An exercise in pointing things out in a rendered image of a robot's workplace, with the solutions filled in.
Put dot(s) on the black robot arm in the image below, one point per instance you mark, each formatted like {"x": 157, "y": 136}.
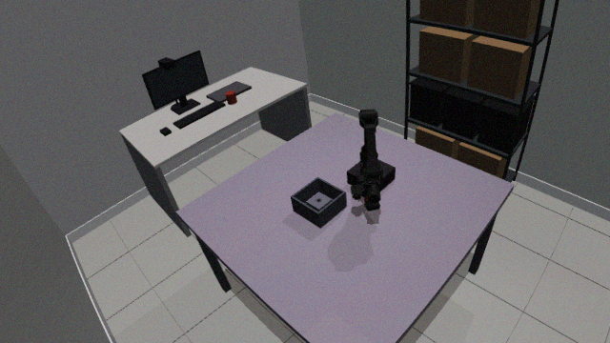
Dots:
{"x": 368, "y": 120}

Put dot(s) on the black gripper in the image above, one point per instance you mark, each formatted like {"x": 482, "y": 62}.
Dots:
{"x": 368, "y": 206}

